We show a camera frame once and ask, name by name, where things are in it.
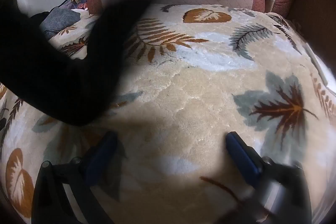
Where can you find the black pants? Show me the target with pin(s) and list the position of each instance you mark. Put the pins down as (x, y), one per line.
(52, 69)

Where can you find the leaf printed fleece blanket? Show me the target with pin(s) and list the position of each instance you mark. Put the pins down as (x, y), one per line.
(183, 82)

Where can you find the folded grey jeans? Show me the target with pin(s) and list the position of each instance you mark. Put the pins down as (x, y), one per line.
(61, 20)

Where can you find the colourful printed packet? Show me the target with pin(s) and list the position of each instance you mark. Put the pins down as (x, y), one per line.
(78, 2)

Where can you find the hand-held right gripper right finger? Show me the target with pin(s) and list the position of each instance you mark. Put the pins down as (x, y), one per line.
(242, 158)

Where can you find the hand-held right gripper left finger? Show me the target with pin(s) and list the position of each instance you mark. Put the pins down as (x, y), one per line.
(101, 158)

